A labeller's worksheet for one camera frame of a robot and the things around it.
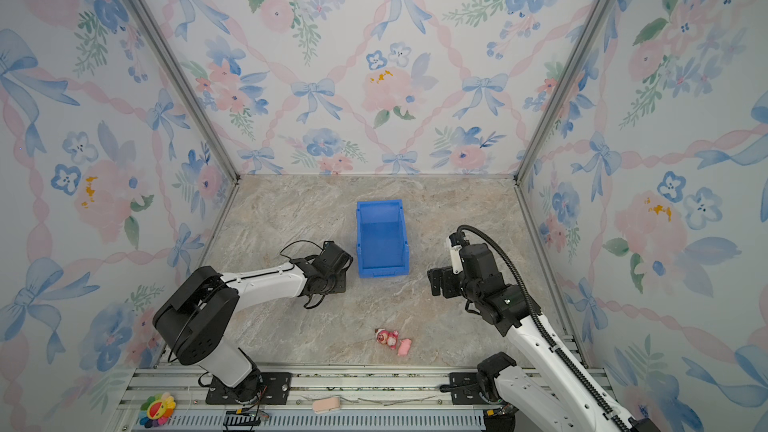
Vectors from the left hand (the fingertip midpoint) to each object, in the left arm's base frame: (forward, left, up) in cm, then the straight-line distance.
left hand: (341, 279), depth 92 cm
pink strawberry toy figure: (-17, -14, +2) cm, 23 cm away
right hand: (-4, -29, +15) cm, 33 cm away
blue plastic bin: (+16, -12, -1) cm, 20 cm away
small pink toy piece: (-19, -19, 0) cm, 27 cm away
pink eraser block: (-32, 0, +1) cm, 32 cm away
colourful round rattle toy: (-33, +40, 0) cm, 52 cm away
